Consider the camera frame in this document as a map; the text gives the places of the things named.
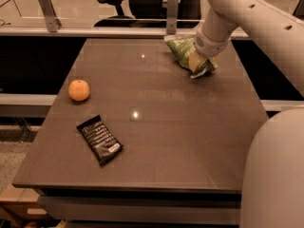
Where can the left metal glass bracket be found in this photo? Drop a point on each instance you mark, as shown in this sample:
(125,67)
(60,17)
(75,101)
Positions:
(52,21)

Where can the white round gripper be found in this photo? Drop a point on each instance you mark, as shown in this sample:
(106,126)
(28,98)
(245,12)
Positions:
(210,47)

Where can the orange fruit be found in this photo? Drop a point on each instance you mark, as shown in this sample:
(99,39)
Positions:
(78,90)

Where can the cardboard box under table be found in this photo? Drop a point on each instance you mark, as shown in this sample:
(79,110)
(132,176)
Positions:
(18,205)

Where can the green jalapeno chip bag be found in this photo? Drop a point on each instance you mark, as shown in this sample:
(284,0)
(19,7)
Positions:
(182,47)

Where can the middle metal glass bracket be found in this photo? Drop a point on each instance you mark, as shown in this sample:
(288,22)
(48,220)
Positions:
(172,16)

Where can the black rxbar chocolate bar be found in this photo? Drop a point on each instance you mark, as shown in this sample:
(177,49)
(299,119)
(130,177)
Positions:
(100,140)

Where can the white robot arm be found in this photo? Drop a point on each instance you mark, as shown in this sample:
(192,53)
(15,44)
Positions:
(273,182)

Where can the metal glass bracket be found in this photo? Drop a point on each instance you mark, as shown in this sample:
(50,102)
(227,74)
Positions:
(172,16)
(52,21)

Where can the black office chair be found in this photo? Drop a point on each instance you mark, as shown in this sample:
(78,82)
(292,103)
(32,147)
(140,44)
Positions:
(151,14)

